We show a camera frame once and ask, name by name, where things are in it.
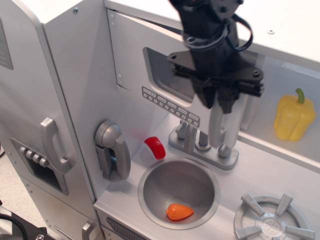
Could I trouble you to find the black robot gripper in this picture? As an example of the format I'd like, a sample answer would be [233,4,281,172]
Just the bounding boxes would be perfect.
[167,19,264,114]

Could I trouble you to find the grey toy microwave door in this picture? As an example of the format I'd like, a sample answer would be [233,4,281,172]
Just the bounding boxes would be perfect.
[106,8,256,151]

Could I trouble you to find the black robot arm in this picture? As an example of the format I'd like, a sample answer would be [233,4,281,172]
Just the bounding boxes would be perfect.
[167,0,264,114]

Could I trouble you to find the grey toy faucet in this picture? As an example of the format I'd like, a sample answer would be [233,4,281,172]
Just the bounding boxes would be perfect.
[168,120,239,171]

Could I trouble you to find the red toy pepper slice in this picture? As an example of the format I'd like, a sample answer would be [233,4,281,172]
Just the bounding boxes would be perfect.
[144,136,166,160]

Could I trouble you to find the yellow toy bell pepper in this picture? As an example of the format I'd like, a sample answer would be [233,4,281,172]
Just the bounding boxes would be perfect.
[273,88,317,141]

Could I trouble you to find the round grey toy sink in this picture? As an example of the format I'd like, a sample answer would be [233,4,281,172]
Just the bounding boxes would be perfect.
[137,157,221,230]

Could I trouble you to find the grey toy telephone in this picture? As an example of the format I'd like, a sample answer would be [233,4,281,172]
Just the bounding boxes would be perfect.
[94,120,131,182]

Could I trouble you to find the orange toy carrot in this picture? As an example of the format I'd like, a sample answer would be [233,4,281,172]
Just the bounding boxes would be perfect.
[165,203,194,221]

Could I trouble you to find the grey toy stove burner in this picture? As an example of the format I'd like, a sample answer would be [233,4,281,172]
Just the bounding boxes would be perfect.
[233,193,316,240]

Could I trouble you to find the grey toy oven vent panel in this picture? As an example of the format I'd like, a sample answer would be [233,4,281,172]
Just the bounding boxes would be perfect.
[106,217,147,240]

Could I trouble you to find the grey toy fridge door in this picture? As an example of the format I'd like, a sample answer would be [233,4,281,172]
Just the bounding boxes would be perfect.
[0,0,104,240]

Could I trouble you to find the grey toy ice dispenser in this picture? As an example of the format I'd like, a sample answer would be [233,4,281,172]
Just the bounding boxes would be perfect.
[10,138,69,196]

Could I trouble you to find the black base with screw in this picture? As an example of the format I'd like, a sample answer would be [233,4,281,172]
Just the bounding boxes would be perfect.
[0,201,54,240]

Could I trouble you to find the grey fridge door handle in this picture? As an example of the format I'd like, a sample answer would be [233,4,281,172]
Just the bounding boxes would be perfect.
[40,116,73,175]

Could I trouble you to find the grey lower door handle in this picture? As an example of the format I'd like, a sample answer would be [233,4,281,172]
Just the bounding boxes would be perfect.
[81,221,100,240]

